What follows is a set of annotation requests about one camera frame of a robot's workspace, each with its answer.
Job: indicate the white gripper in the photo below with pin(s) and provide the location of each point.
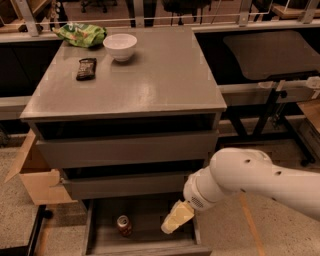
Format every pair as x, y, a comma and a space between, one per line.
194, 194

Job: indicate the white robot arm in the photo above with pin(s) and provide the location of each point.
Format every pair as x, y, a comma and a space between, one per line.
233, 170

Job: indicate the grey middle drawer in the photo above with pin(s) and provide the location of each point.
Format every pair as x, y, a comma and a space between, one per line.
126, 185

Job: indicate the grey open bottom drawer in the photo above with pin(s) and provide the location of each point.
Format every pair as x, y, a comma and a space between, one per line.
146, 213

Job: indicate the grey drawer cabinet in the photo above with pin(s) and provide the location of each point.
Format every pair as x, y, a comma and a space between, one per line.
166, 87

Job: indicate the grey top drawer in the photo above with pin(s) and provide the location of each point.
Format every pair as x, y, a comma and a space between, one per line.
128, 149

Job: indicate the brown cardboard box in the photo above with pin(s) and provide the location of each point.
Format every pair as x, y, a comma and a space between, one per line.
42, 183

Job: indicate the dark snack bar wrapper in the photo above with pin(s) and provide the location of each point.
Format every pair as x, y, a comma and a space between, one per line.
86, 70

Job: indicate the white bowl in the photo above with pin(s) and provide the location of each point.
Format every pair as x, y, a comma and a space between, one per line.
120, 46

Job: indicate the black rolling table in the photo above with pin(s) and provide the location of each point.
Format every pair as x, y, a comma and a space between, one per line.
262, 76

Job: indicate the green chip bag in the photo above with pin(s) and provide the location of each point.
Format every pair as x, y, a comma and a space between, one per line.
81, 35

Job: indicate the metal railing frame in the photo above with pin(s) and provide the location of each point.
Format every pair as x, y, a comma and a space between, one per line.
34, 20

